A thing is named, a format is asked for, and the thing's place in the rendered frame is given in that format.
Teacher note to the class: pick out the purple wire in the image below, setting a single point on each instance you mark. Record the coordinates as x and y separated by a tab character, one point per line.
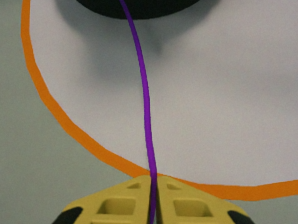
147	117

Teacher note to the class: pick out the orange painted ring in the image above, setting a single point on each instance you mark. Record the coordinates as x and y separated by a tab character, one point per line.
255	193

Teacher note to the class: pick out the white flat disc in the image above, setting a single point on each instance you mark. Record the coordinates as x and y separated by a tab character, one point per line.
222	78

